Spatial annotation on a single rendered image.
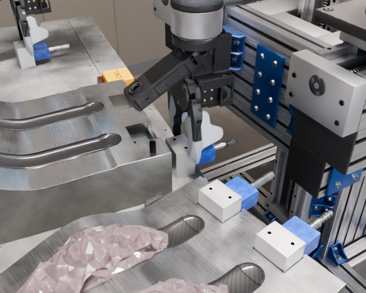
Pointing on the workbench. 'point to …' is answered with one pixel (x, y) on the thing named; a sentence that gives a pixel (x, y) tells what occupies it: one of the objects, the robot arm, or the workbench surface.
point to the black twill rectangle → (153, 199)
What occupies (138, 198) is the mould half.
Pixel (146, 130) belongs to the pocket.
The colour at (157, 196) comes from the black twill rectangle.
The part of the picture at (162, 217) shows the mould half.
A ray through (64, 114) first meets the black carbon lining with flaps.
